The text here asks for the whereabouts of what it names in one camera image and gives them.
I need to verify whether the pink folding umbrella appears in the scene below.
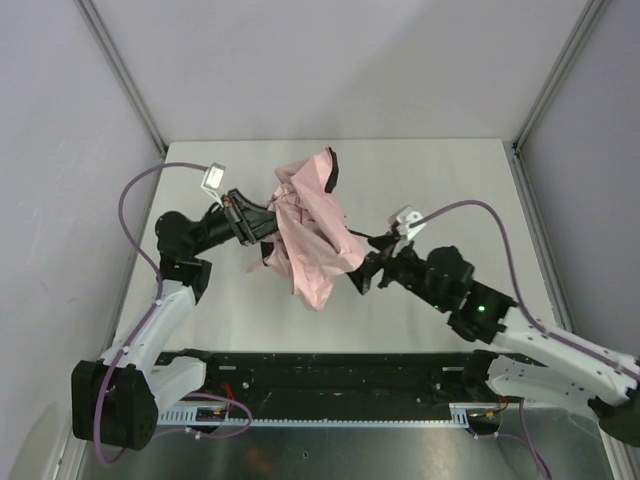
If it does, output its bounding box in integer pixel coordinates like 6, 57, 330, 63
249, 147, 365, 311

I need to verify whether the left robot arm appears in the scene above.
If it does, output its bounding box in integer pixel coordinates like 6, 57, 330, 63
71, 189, 278, 451

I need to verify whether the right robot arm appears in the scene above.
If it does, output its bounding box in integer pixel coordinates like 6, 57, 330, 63
349, 237, 639, 447

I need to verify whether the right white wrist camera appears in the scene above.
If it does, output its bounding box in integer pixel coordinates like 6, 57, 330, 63
389, 205, 424, 241

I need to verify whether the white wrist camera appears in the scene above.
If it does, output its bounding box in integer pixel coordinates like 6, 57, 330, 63
201, 163, 226, 191
389, 205, 424, 241

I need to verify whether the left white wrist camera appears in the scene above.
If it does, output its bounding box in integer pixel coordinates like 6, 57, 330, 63
201, 163, 226, 191

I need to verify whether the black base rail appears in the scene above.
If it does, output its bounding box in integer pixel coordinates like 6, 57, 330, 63
149, 351, 526, 421

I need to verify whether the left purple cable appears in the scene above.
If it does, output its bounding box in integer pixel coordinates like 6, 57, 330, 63
94, 162, 209, 466

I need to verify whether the left aluminium frame post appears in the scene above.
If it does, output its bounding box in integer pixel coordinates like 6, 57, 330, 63
74, 0, 168, 158

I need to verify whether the aluminium frame post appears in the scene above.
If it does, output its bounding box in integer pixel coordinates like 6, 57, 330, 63
74, 0, 168, 158
510, 0, 612, 151

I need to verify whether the white slotted cable duct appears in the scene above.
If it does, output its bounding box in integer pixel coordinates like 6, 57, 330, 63
157, 403, 497, 429

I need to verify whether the right aluminium frame post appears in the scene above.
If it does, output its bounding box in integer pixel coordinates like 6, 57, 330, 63
510, 0, 612, 151

